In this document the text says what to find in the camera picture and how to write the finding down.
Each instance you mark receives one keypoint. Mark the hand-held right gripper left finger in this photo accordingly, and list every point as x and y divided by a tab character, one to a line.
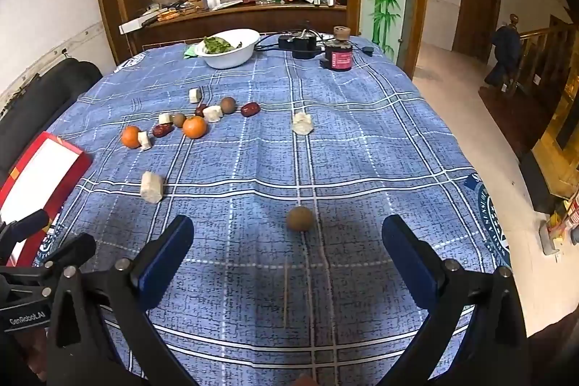
167	259

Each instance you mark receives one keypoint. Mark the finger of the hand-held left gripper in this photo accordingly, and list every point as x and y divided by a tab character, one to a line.
77	248
27	225

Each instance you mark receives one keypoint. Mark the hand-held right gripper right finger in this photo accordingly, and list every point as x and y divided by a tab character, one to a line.
407	259

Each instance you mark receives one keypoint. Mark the red cardboard box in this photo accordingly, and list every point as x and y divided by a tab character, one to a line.
40	173

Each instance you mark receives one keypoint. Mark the white food chunk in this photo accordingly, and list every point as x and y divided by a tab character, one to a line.
144	140
151	186
165	118
195	94
212	113
302	123

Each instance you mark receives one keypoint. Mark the brown longan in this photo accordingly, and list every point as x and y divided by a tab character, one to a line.
179	119
228	104
300	219

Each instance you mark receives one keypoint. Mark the orange tangerine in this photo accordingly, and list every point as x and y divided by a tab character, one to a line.
195	127
131	137

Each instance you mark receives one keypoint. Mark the blue plaid tablecloth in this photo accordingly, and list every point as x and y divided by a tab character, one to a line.
253	169

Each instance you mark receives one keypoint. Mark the black sofa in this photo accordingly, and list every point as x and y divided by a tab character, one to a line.
54	87

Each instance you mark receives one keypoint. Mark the golden wooden cabinet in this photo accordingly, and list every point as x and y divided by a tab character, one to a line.
558	151

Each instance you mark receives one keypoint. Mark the green cloth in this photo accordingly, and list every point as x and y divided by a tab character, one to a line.
191	51

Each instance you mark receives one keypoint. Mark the white bowl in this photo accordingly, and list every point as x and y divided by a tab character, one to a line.
226	58

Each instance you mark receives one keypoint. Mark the red black canister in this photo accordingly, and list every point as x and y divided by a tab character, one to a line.
337	58

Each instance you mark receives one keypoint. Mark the green leafy vegetables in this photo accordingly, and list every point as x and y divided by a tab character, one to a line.
217	44

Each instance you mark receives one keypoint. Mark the white flat box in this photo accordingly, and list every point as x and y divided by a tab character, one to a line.
135	25

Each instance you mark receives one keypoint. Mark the dark jacket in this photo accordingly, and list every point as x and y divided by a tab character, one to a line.
504	51

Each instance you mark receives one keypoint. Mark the black power adapter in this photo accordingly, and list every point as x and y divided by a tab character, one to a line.
303	47

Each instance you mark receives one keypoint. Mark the wooden stair railing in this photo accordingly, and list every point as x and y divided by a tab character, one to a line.
543	47

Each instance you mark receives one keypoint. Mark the brown wooden door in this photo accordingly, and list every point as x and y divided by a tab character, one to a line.
475	10

